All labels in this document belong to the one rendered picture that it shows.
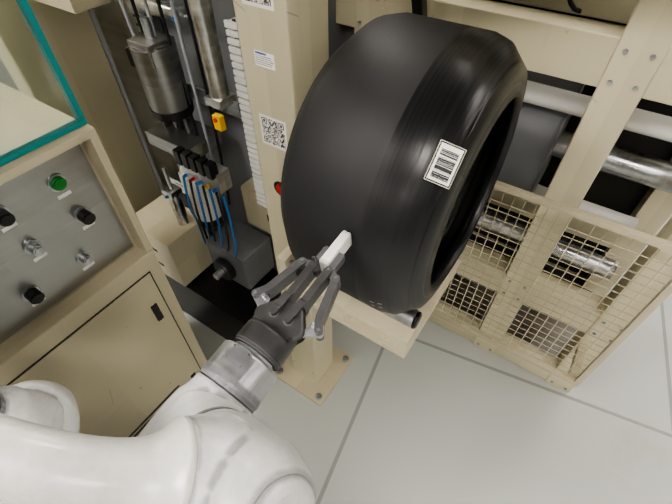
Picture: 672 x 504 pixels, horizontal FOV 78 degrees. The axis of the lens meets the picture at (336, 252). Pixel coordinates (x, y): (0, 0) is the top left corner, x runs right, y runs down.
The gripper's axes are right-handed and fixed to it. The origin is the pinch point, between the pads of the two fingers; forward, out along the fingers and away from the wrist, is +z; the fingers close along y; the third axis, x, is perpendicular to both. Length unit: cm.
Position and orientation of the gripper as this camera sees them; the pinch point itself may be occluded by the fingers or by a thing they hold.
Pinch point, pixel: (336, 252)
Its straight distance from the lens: 65.7
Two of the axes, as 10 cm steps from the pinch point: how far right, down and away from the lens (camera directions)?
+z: 5.5, -7.0, 4.5
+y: -8.3, -4.1, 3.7
